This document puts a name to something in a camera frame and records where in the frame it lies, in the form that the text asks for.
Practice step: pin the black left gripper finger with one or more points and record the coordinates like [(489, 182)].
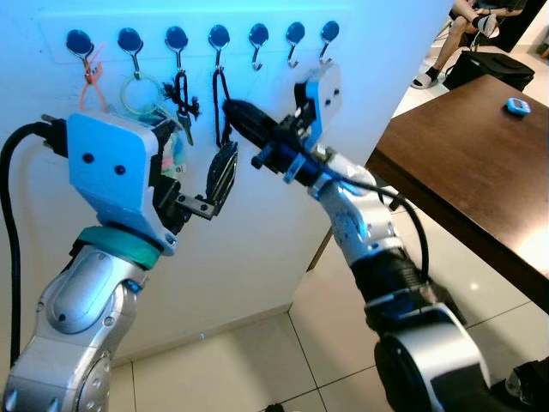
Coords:
[(222, 176)]

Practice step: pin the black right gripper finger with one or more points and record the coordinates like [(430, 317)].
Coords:
[(262, 137), (247, 114)]

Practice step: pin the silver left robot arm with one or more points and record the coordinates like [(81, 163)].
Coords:
[(77, 309)]

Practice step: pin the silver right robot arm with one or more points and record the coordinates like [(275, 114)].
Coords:
[(356, 223)]

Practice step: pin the small blue gadget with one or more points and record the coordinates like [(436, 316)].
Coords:
[(517, 106)]

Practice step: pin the black bag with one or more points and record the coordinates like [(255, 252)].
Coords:
[(497, 69)]

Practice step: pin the dark brown wooden table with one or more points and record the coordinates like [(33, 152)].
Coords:
[(463, 146)]

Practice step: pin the seated person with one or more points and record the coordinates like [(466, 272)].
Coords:
[(463, 13)]

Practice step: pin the black robot foot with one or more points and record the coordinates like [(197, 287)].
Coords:
[(274, 408)]

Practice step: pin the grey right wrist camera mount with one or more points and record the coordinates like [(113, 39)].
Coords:
[(322, 99)]

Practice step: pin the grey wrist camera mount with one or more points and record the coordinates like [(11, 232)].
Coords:
[(322, 99), (111, 167)]

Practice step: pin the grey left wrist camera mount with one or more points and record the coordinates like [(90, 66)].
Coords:
[(111, 167)]

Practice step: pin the blue capped metal wall hook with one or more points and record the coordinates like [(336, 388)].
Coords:
[(329, 30), (79, 41), (295, 32), (218, 35), (258, 33), (176, 37), (129, 39)]

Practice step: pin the white hook rail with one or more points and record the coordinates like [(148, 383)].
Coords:
[(197, 34)]

